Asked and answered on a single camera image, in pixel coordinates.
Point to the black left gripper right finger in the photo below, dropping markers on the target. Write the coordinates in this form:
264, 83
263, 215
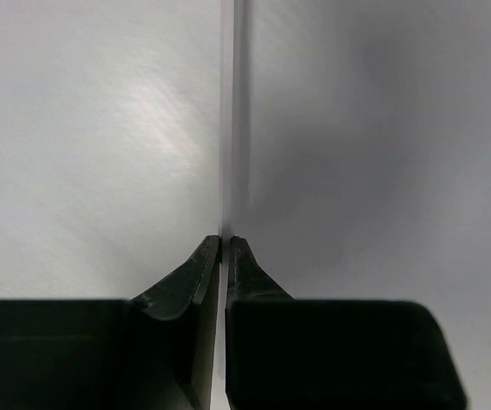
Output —
287, 353

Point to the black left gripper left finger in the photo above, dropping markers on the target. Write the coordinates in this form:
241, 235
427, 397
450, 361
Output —
154, 351

